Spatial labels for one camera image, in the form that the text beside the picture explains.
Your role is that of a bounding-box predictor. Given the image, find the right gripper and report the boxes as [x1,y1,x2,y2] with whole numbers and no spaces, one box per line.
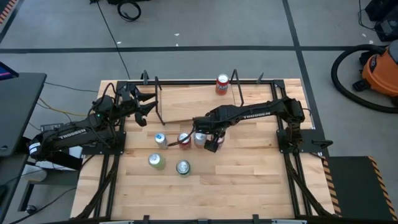
[192,106,229,154]

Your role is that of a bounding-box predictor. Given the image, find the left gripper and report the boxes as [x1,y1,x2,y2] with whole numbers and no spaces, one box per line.
[119,83,159,127]

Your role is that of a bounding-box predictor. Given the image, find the silver pink beverage can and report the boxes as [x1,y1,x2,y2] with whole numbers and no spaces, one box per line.
[193,132,208,149]

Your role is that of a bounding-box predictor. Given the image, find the red black soda can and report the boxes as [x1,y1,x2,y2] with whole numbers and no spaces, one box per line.
[177,132,192,151]

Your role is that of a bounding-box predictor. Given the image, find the blue silver slim can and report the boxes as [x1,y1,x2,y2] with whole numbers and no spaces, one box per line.
[154,132,169,151]

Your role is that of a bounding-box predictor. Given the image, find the green soda can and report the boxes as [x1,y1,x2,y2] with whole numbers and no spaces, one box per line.
[175,159,192,177]

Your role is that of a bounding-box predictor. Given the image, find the pale green beverage can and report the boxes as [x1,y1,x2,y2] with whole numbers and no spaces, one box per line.
[147,152,167,171]

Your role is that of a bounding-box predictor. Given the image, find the wooden shelf with black legs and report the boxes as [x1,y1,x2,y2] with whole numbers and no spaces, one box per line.
[154,68,246,126]

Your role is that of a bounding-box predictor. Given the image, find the black power adapter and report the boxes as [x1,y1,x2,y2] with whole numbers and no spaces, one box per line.
[40,123,65,133]

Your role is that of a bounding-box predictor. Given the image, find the white strip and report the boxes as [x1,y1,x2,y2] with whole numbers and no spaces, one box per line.
[272,219,308,224]
[98,219,135,224]

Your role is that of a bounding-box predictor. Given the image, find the black desk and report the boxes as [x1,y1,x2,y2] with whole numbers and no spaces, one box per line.
[0,72,84,218]

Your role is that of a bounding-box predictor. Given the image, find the orange shop vacuum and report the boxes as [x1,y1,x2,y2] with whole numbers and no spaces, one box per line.
[353,39,398,98]
[330,44,398,114]

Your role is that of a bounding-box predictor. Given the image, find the dark monitor screen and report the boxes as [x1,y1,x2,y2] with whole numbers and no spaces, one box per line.
[0,61,19,81]

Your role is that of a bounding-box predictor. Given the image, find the black mat with hazard stripes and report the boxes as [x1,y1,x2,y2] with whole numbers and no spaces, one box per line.
[322,155,398,222]

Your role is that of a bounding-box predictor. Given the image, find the black equipment cases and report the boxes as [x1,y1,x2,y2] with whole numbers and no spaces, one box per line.
[357,0,398,43]

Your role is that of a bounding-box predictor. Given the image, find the long black floor cable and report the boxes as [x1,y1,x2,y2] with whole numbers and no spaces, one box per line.
[90,0,131,80]

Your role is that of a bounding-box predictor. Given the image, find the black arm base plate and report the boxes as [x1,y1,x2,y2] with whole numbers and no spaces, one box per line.
[82,143,127,156]
[276,129,331,154]

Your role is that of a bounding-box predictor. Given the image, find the thin black floor cable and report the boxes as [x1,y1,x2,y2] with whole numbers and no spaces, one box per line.
[45,82,99,93]

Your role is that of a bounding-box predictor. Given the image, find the coiled black cable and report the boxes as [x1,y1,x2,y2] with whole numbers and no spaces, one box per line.
[116,0,142,22]

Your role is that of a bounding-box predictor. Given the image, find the yellow cable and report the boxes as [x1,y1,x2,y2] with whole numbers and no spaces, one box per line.
[37,98,88,118]

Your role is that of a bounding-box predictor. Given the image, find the black base plate lever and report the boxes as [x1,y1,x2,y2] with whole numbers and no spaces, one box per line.
[312,139,333,149]

